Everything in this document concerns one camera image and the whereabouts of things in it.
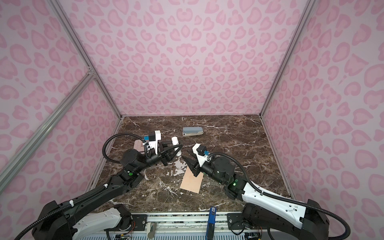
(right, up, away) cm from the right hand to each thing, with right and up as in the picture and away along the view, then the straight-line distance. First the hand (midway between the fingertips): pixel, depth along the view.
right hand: (185, 153), depth 65 cm
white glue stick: (-4, +5, -3) cm, 7 cm away
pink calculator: (-34, -1, +35) cm, 49 cm away
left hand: (-1, +5, -3) cm, 6 cm away
